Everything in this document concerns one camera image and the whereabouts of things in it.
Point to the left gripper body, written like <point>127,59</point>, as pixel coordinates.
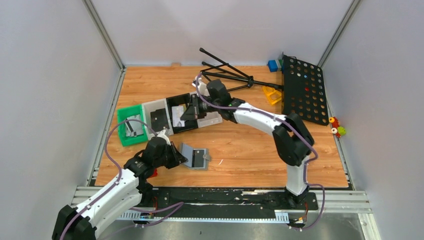
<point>164,160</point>

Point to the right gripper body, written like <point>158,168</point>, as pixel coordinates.
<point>204,108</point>

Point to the silver credit card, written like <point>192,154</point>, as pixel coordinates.
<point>176,113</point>

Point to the black credit card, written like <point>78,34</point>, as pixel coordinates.
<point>198,160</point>

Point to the grey card holder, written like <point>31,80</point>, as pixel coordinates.
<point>187,150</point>

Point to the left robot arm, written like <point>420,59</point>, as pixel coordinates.
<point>128,188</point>

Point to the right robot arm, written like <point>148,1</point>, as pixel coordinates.
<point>293,141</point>

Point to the black card in bin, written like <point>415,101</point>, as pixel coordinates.
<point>159,120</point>

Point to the silver cards in bin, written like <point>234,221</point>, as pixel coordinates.
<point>133,128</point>

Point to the white bin with black card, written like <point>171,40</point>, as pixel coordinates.
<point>147,108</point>

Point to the black plastic bin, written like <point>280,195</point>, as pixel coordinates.
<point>177,105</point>

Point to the white empty bin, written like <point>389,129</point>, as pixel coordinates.
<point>210,117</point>

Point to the red toy window block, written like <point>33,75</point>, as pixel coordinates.
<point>153,174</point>

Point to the black folding stand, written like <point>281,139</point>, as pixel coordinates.
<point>226,71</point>

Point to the green plastic bin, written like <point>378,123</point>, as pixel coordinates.
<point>122,114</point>

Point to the blue toy block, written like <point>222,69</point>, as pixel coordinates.
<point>275,65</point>

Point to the black perforated tray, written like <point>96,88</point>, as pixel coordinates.
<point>304,90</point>

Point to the colourful toy figure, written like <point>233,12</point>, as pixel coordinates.
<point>336,128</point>

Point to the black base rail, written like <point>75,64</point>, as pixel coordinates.
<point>226,202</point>

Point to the yellow toy frame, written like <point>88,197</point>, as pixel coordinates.
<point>273,96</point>

